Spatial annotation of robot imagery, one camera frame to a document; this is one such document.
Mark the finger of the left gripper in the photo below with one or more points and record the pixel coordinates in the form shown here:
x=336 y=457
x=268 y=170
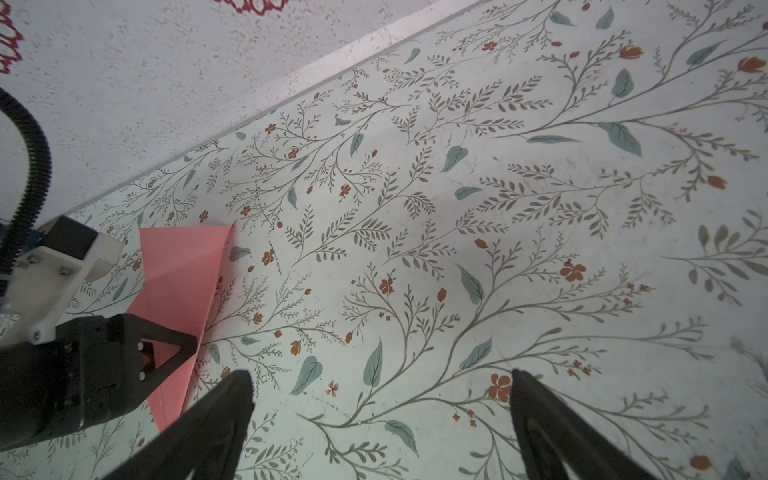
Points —
x=149 y=355

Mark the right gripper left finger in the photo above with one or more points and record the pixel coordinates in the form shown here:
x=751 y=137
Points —
x=205 y=442

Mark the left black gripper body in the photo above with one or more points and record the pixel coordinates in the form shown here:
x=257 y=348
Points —
x=92 y=372

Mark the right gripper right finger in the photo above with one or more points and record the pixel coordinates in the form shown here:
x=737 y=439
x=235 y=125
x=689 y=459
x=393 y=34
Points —
x=556 y=443

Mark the pink square paper sheet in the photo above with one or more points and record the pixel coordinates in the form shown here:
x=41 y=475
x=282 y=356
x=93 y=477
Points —
x=181 y=268

